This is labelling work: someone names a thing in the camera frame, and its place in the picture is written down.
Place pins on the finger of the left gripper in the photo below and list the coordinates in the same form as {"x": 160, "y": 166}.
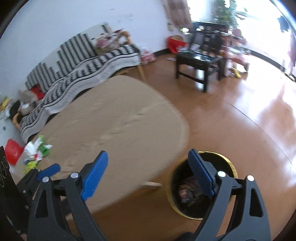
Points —
{"x": 48, "y": 172}

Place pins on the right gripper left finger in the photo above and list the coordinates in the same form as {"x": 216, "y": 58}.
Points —
{"x": 59, "y": 210}

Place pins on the black gold-rimmed trash bin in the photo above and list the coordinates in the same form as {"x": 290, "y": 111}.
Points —
{"x": 183, "y": 190}

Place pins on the green snack bag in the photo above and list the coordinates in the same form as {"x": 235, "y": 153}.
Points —
{"x": 30, "y": 165}

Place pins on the red pig-shaped plastic toy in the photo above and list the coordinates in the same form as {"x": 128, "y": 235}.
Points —
{"x": 13, "y": 151}

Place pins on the white side cabinet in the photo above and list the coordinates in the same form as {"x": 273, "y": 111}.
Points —
{"x": 8, "y": 129}

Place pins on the brown plush toy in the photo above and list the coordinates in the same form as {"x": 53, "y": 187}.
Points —
{"x": 28, "y": 102}

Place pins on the black white striped sofa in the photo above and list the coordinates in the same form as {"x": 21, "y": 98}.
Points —
{"x": 69, "y": 70}

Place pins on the pink floral cushion pile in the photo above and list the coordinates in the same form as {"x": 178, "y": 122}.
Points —
{"x": 108, "y": 42}

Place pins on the black coffee table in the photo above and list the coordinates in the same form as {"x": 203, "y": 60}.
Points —
{"x": 198, "y": 61}

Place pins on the red plastic bag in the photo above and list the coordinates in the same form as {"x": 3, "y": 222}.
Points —
{"x": 175, "y": 42}

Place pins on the beige patterned curtain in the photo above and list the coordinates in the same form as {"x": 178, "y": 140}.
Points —
{"x": 178, "y": 13}

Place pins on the green potted plant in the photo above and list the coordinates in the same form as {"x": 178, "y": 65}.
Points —
{"x": 223, "y": 14}

